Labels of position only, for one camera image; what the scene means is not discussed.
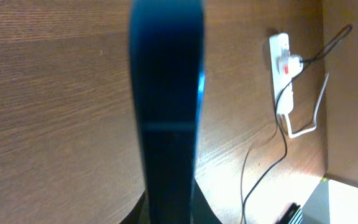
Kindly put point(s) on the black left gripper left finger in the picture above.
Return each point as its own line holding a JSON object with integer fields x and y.
{"x": 134, "y": 215}

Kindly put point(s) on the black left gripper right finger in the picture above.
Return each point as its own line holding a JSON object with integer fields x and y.
{"x": 201, "y": 211}

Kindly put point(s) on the blue Samsung smartphone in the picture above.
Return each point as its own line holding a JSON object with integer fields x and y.
{"x": 166, "y": 46}

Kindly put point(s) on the white charger adapter plug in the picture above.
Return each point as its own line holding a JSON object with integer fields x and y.
{"x": 290, "y": 65}

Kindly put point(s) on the white power strip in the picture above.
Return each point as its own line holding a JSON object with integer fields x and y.
{"x": 279, "y": 45}

